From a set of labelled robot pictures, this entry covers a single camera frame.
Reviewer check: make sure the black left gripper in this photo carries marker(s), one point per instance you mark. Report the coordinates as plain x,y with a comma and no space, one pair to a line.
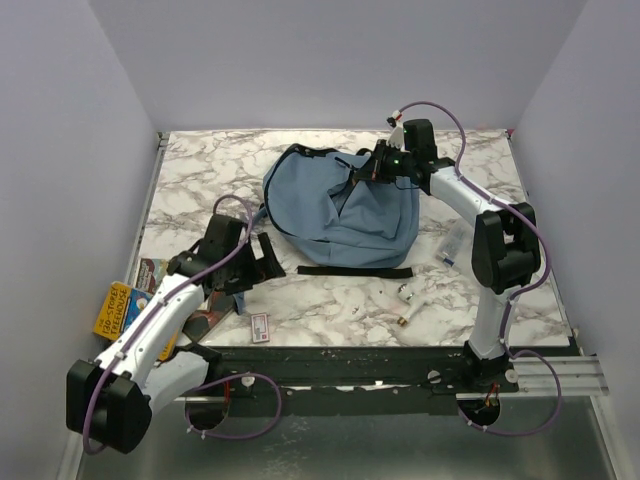
261,270

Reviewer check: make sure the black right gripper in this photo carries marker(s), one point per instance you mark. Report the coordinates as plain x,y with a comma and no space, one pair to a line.
372,170

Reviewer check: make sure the blue student backpack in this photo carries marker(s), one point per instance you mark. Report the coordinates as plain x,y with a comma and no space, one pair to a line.
345,227

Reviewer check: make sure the small white red card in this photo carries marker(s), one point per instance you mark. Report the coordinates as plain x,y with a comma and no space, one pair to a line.
260,328

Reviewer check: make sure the dark red notebook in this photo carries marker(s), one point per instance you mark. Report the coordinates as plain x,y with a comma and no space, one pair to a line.
204,320

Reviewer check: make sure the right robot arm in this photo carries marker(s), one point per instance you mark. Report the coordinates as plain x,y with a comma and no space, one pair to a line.
505,249

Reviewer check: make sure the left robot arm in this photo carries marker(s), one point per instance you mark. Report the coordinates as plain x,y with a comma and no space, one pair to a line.
112,399

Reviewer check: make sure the clear plastic packet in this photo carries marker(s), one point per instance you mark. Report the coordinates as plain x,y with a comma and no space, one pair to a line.
455,248

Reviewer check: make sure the yellow illustrated book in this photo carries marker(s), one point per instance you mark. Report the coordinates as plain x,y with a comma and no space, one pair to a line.
150,273

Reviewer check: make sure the yellow treehouse book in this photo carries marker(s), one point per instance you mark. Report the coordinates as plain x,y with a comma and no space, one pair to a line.
121,307

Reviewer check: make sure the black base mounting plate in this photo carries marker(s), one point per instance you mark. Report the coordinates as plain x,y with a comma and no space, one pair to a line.
353,381

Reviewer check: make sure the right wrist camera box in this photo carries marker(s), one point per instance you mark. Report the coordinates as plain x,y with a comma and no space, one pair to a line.
396,136

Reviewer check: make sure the aluminium frame rail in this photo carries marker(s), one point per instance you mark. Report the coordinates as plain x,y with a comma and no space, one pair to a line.
578,376

